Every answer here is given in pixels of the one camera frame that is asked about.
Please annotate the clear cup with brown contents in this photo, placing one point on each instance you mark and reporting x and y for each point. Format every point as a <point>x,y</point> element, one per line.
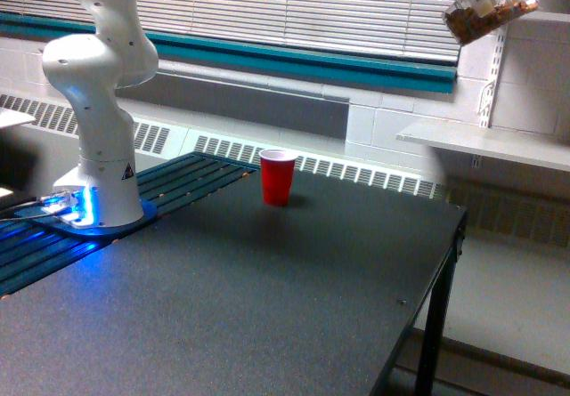
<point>469,20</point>

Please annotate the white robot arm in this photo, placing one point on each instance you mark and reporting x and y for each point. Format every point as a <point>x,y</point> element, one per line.
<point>88,69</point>

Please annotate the white window blinds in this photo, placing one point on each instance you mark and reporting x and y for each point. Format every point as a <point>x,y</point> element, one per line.
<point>410,30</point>

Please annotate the teal window sill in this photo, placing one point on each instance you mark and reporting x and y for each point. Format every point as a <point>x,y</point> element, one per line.
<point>310,64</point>

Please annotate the white baseboard radiator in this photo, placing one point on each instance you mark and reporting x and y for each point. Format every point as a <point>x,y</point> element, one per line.
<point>489,209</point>

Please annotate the red plastic cup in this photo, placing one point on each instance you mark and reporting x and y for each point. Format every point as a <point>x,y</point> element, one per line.
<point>277,169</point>

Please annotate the black table leg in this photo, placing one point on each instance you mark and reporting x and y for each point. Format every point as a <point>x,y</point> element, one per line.
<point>437,310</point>

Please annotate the white object at left edge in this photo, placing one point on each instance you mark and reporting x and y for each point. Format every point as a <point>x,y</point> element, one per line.
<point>10,118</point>

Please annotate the white upper wall shelf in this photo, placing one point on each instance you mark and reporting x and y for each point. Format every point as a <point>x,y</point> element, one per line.
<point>545,17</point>

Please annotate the white wall shelf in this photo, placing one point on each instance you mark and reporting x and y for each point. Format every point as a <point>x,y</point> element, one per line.
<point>517,147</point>
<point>545,17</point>

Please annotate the white shelf bracket rail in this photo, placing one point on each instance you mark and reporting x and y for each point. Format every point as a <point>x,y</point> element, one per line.
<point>487,96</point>

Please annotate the white lower wall shelf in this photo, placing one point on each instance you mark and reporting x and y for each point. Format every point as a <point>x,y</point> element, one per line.
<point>517,147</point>

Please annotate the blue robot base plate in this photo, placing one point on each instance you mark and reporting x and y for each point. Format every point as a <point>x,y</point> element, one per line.
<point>150,213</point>

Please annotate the dark slotted mounting rail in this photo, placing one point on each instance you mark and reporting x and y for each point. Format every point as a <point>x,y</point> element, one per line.
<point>30,250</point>

